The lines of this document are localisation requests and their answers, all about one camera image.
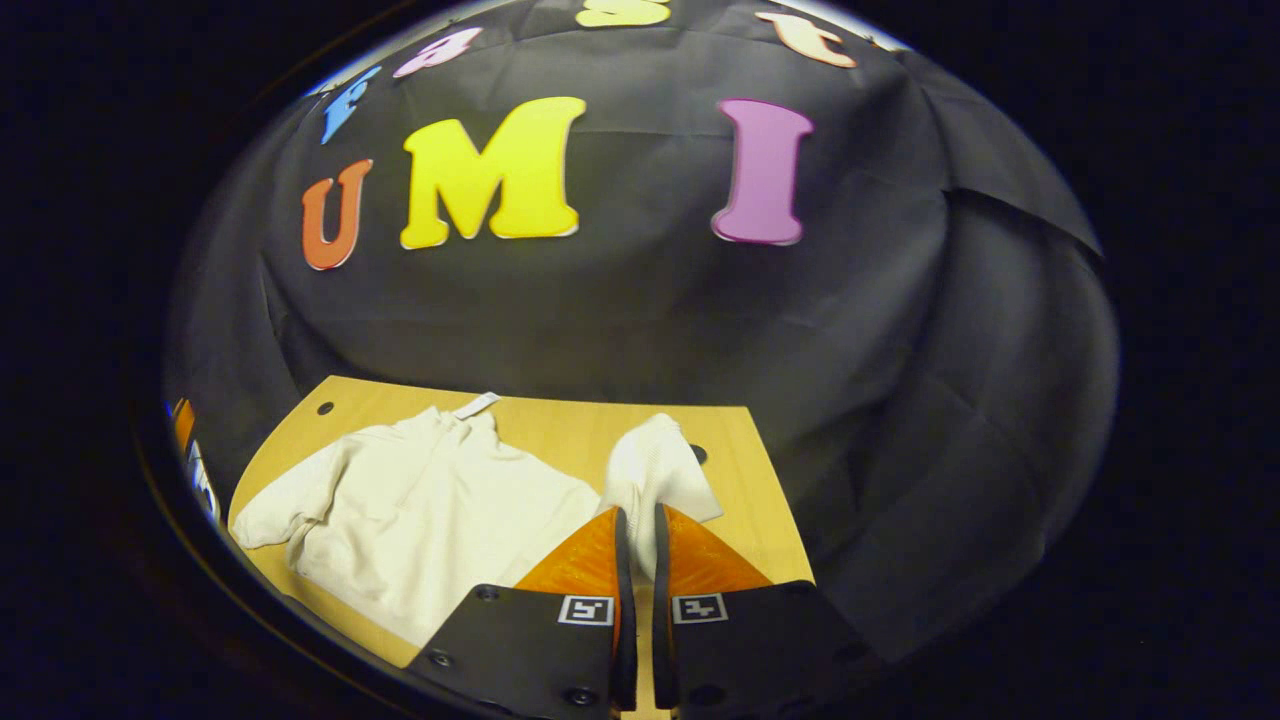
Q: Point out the cream knit sweater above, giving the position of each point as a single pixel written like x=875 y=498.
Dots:
x=440 y=520

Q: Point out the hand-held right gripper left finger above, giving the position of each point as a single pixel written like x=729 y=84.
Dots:
x=626 y=640

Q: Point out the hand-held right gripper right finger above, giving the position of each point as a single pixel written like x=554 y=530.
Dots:
x=662 y=640

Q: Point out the black backdrop cloth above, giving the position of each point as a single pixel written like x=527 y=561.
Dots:
x=650 y=320

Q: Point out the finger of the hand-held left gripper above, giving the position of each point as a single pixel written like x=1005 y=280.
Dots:
x=182 y=422

